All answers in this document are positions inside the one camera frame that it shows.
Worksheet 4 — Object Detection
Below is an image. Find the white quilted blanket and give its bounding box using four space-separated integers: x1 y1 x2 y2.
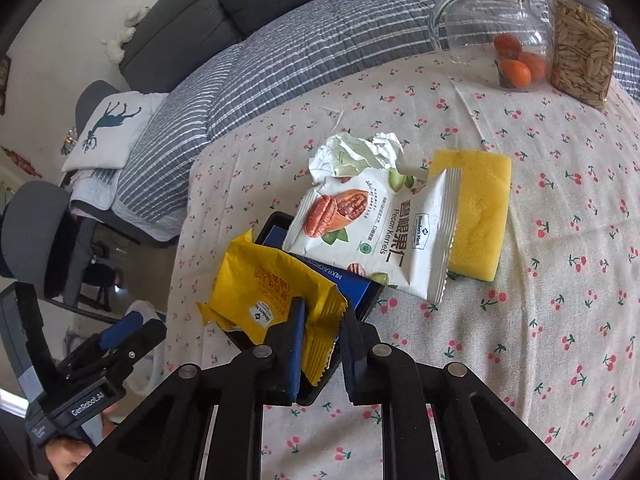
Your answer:
61 166 122 212

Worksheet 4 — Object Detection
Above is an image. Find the grey chair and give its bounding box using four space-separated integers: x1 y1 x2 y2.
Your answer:
0 80 126 311

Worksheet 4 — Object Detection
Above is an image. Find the glass jar with wooden lid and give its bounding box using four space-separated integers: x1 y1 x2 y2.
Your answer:
429 0 557 93

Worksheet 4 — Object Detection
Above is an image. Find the yellow sponge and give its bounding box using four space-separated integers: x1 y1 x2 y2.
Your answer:
426 149 513 282

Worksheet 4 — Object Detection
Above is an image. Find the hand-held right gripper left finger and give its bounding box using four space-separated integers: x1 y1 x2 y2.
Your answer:
65 296 307 480

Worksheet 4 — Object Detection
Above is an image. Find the black tray with blue box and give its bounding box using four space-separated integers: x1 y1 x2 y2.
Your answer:
227 211 387 407

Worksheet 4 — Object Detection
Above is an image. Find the bag of seeds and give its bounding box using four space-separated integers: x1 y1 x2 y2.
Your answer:
545 0 620 112

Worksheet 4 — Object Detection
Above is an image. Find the white trash bin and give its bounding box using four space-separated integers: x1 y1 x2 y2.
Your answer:
122 300 168 398

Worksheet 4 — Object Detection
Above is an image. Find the person's left hand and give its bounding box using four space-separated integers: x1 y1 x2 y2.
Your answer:
46 407 121 480

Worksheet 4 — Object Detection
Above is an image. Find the white plush toy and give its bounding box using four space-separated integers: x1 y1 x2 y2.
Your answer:
101 6 152 64

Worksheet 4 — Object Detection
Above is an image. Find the crumpled white wrapper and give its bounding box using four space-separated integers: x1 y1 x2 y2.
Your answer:
307 132 409 186

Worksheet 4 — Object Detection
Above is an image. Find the small orange fruit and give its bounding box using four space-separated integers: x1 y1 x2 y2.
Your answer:
517 51 548 81
498 59 533 88
493 34 523 58

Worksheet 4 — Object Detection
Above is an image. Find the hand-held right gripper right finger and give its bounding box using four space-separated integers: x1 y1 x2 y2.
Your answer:
340 310 581 480

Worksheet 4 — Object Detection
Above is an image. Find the white pecan snack packet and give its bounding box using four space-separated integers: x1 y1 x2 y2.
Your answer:
282 166 462 306

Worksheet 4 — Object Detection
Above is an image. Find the white deer print pillow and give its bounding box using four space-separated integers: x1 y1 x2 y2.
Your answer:
61 91 169 171

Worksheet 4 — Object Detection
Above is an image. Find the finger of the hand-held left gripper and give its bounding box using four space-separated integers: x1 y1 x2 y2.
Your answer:
60 319 168 388
97 312 145 353

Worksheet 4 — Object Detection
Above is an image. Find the yellow snack packet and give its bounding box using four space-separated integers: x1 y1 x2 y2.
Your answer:
196 230 349 387

